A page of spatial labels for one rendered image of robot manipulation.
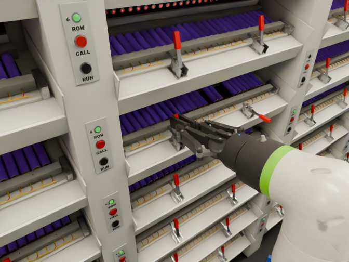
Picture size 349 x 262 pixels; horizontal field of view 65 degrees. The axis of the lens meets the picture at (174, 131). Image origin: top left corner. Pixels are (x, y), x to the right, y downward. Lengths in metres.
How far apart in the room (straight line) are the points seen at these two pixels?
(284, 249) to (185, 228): 0.58
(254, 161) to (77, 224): 0.48
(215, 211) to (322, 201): 0.70
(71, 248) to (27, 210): 0.20
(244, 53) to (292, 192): 0.43
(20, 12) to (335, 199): 0.48
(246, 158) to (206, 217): 0.61
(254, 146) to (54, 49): 0.35
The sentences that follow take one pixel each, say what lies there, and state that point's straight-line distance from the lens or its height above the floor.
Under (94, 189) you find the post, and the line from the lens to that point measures 0.61.
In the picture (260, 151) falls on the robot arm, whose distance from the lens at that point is 0.46.
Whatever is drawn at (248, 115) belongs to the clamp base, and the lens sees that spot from 0.85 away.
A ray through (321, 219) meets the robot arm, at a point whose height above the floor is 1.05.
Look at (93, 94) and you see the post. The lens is 0.50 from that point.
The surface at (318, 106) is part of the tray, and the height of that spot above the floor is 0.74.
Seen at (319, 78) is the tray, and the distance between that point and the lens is 1.20.
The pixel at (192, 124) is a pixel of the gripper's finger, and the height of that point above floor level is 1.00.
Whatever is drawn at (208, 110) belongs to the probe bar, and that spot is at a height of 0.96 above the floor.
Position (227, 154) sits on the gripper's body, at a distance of 0.50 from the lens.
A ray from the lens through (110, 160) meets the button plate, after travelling 0.58.
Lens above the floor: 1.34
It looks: 34 degrees down
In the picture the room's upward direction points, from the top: straight up
